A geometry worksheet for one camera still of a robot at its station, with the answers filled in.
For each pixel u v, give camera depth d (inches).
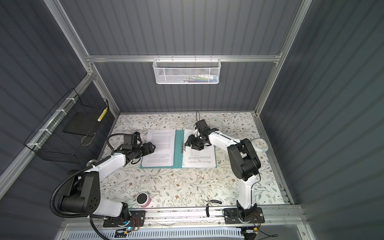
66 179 16.8
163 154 38.0
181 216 29.7
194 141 33.6
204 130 30.4
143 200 29.6
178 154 37.9
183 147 39.9
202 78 35.9
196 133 35.9
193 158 37.1
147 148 32.5
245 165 20.5
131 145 28.0
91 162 30.9
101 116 31.7
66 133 28.7
